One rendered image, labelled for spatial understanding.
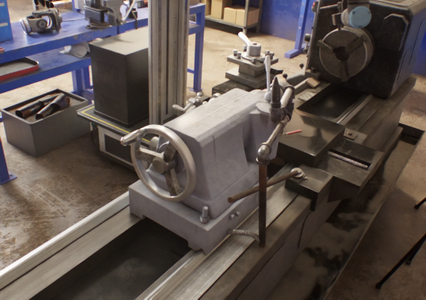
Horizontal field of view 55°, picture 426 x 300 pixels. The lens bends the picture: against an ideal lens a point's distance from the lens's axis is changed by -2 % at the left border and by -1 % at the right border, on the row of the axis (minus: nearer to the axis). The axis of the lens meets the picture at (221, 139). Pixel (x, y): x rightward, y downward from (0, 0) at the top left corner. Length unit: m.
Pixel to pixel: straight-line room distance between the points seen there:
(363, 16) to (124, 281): 1.38
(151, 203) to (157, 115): 1.63
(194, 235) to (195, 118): 0.33
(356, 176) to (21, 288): 1.14
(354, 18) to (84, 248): 1.37
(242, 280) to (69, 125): 2.43
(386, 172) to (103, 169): 1.88
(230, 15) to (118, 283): 5.30
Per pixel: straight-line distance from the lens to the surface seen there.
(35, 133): 3.22
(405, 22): 2.28
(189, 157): 1.06
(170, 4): 2.77
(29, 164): 3.25
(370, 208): 2.30
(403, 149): 2.95
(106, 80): 2.91
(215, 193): 1.20
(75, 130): 3.45
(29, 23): 3.06
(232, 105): 1.31
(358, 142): 1.85
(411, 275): 2.63
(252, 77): 1.81
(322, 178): 1.55
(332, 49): 2.20
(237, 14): 6.19
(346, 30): 2.20
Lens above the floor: 1.72
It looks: 30 degrees down
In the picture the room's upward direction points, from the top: 5 degrees clockwise
